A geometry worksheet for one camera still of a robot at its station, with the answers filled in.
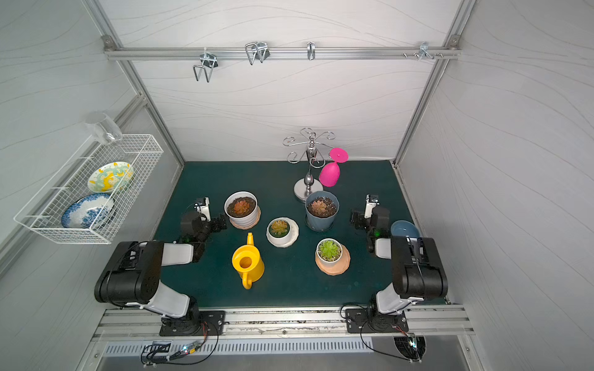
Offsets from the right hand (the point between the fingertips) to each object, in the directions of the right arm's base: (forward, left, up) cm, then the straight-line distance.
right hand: (366, 208), depth 95 cm
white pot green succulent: (-21, +16, +4) cm, 27 cm away
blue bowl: (-6, -16, -4) cm, 17 cm away
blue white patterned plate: (-23, +84, +29) cm, 92 cm away
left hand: (-5, +63, +1) cm, 63 cm away
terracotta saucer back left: (-9, +49, -4) cm, 50 cm away
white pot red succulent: (-5, +51, +5) cm, 51 cm away
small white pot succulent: (-13, +34, +1) cm, 36 cm away
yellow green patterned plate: (-11, +85, +29) cm, 91 cm away
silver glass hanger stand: (+12, +25, 0) cm, 28 cm away
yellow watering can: (-26, +44, +4) cm, 51 cm away
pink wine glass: (+9, +16, +11) cm, 22 cm away
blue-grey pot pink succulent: (-4, +19, +4) cm, 20 cm away
